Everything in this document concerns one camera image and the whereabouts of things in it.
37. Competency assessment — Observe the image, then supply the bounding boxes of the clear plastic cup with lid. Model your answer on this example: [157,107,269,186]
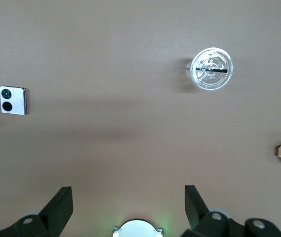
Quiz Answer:
[185,47,235,92]

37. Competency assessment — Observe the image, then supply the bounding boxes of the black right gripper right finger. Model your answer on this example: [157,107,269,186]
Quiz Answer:
[182,185,281,237]

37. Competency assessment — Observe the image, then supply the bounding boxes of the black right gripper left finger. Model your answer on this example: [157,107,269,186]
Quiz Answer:
[0,186,74,237]

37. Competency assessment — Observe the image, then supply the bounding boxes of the purple folding phone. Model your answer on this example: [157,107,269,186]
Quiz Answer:
[0,85,28,116]

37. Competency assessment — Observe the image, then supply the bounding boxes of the black drinking straw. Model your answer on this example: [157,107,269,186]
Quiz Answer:
[196,68,228,73]

